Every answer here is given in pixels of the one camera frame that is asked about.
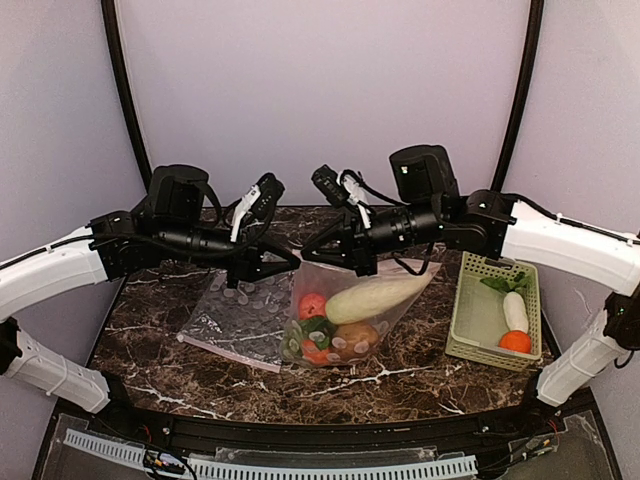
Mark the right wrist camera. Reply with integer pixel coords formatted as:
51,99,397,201
311,165,375,229

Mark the black frame post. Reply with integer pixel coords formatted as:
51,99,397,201
100,0,152,189
490,0,545,191

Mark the small electronics board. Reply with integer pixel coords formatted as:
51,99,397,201
142,450,187,477

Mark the white radish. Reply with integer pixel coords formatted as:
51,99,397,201
503,291,529,334
326,275,431,325

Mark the small orange tangerine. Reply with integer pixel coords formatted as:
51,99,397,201
498,330,532,354

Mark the dotted zip bag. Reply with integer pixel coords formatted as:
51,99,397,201
280,258,441,368

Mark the brown potato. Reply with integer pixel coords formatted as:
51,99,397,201
330,322,380,361

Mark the left black frame post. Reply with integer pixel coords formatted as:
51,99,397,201
100,0,152,189

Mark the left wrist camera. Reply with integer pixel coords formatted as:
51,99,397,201
230,172,285,243

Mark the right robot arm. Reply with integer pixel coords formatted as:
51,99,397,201
301,145,639,407

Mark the white slotted cable duct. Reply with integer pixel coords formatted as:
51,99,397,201
63,428,478,479

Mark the right black frame post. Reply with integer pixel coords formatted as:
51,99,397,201
490,0,545,191

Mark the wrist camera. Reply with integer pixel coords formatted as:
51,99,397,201
230,172,285,243
311,165,375,229

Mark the small red tomato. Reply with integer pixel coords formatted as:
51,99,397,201
298,293,327,320

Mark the black front rail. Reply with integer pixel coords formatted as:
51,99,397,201
90,382,560,455

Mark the pale green perforated basket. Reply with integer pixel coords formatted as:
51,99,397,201
445,252,542,371

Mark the green grape bunch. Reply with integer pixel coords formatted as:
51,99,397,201
281,321,306,361

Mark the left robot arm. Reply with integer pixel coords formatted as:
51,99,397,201
1,165,300,414

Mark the lower clear zip bag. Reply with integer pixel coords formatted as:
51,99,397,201
177,270,294,373

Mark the orange persimmon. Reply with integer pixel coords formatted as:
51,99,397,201
301,337,341,366

